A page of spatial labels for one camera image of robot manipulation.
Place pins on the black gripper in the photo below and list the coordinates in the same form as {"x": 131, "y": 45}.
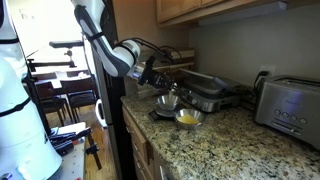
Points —
{"x": 160, "y": 80}

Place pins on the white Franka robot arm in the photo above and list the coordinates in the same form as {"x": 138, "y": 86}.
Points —
{"x": 113, "y": 56}

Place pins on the deep steel mixing bowl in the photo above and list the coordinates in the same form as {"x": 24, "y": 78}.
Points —
{"x": 163, "y": 103}

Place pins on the shallow steel bowl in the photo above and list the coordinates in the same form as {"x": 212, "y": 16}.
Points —
{"x": 195, "y": 126}

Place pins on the black kitchen scale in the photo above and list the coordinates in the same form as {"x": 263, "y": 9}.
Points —
{"x": 156, "y": 115}

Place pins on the stainless steel panini grill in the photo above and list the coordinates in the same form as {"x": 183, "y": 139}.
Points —
{"x": 206, "y": 90}

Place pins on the wooden drawer cabinet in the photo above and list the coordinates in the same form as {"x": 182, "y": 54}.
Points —
{"x": 133, "y": 133}

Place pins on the black refrigerator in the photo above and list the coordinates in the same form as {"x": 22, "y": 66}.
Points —
{"x": 115, "y": 116}

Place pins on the wooden upper cabinet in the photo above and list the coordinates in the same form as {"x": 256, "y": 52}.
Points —
{"x": 176, "y": 8}

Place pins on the dark dining chair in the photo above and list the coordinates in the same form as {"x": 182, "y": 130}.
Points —
{"x": 50, "y": 103}
{"x": 81, "y": 98}

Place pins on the black clamp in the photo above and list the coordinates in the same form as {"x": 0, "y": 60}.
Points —
{"x": 93, "y": 148}

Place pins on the dark dining table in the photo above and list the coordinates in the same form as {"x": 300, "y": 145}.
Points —
{"x": 73, "y": 85}

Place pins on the stainless steel toaster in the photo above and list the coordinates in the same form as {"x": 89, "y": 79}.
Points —
{"x": 290, "y": 110}

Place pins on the white perforated robot table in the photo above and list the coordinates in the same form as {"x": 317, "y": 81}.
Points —
{"x": 71, "y": 163}

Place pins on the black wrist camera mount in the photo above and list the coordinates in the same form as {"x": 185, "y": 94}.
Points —
{"x": 146, "y": 71}

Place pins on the white wall outlet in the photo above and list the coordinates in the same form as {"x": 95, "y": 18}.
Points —
{"x": 270, "y": 68}

